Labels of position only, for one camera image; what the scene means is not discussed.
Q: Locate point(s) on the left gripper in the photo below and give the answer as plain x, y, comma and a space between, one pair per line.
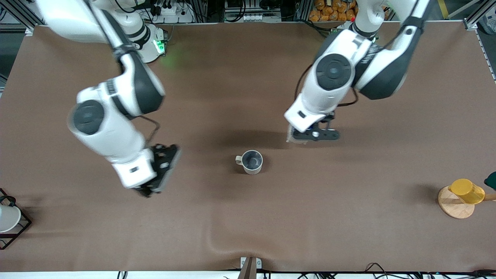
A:
329, 117

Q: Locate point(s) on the blue milk carton green cap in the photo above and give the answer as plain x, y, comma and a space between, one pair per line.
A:
290, 136

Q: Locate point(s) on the beige mug grey inside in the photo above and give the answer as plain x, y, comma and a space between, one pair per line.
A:
252, 162

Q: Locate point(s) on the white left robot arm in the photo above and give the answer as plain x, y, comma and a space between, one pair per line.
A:
333, 71

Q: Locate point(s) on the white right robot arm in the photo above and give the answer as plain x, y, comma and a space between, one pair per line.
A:
116, 131

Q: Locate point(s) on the white cup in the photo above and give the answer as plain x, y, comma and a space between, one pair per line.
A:
7, 219

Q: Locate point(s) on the yellow plastic cup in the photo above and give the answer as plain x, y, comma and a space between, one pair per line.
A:
467, 191

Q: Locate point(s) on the white empty power strip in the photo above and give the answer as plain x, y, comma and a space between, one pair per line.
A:
259, 17

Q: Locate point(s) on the pile of orange bread rolls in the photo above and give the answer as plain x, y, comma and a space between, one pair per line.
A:
333, 9

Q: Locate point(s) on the brown table cloth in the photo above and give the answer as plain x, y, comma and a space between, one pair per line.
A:
248, 213

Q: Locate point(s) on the white power strip with plugs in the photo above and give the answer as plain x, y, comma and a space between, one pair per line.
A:
174, 12

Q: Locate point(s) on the round wooden mug stand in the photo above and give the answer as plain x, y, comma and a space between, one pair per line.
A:
453, 207

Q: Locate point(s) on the dark green object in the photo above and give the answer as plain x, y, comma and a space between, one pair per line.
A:
492, 181

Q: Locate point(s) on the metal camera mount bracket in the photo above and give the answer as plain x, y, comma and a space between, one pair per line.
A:
250, 267

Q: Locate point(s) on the aluminium frame profile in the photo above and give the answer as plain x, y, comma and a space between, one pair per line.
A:
19, 15
474, 19

